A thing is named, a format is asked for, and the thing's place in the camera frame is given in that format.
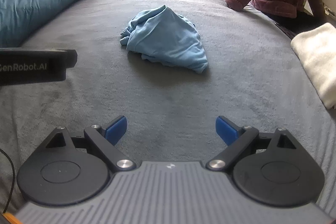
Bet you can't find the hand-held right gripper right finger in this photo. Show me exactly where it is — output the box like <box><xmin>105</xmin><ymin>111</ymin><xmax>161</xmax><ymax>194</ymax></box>
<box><xmin>205</xmin><ymin>115</ymin><xmax>297</xmax><ymax>171</ymax></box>

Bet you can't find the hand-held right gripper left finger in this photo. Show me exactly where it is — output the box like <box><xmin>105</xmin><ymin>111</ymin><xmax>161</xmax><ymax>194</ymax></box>
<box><xmin>46</xmin><ymin>115</ymin><xmax>137</xmax><ymax>172</ymax></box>

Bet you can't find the light blue shirt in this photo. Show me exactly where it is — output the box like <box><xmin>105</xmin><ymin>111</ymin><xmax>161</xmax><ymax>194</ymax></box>
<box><xmin>120</xmin><ymin>5</ymin><xmax>209</xmax><ymax>75</ymax></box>

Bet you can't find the teal duvet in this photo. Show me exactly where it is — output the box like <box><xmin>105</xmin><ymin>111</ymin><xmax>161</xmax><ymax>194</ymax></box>
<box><xmin>0</xmin><ymin>0</ymin><xmax>106</xmax><ymax>48</ymax></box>

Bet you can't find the white folded cloth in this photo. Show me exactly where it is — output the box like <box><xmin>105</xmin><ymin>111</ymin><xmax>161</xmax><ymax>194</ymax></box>
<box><xmin>290</xmin><ymin>22</ymin><xmax>336</xmax><ymax>109</ymax></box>

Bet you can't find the black cable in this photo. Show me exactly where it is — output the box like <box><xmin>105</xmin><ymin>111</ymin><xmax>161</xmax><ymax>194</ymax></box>
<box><xmin>0</xmin><ymin>149</ymin><xmax>15</xmax><ymax>214</ymax></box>

